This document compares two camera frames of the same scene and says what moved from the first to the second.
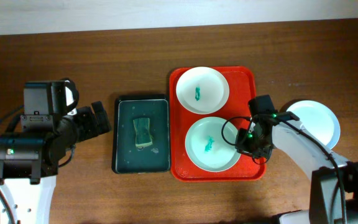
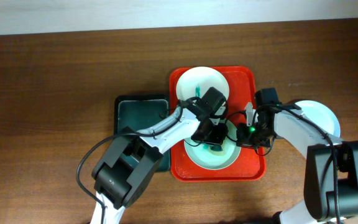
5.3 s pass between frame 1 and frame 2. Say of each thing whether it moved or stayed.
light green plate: stayed
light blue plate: stayed
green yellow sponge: moved
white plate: stayed
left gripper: moved
